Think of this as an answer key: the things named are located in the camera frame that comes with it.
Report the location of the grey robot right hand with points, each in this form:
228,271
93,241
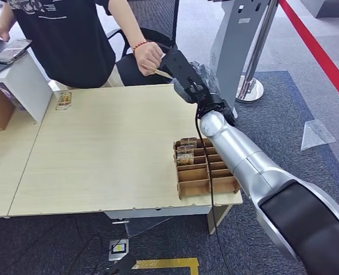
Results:
208,80

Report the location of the person's left hand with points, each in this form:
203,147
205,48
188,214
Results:
147,57

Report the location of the brown patterned card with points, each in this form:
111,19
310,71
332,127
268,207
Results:
161,73
186,159
189,142
185,150

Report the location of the person's right forearm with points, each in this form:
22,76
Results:
6,17

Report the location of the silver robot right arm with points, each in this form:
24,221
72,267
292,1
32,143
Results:
272,178

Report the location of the person's left forearm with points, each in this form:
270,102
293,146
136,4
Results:
126,22

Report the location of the person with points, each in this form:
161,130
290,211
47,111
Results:
69,41

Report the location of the brown cardboard card organizer tray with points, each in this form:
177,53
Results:
195,176

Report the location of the black smartphone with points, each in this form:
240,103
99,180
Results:
13,50

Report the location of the black mesh office chair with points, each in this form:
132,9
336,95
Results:
158,19

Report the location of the grey kiosk stand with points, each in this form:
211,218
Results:
232,45

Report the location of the chrome stanchion base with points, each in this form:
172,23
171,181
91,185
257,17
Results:
257,91

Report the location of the white desk riser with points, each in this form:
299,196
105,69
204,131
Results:
29,85

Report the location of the chrome stanchion pole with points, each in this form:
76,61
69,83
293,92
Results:
258,45

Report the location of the stack of patterned cards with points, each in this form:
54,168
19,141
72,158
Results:
63,101

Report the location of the wooden desk leg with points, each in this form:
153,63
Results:
218,218

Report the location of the red barrier belt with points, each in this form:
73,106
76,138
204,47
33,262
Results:
318,56

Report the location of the clear plastic triangle sheet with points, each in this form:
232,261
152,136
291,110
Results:
315,134

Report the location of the grey platform base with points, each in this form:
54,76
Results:
330,8

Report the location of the yellow floor tape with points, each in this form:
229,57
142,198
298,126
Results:
169,263

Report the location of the silver floor socket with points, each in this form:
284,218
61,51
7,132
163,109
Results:
118,248

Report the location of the black flat object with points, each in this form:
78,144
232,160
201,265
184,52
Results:
121,265

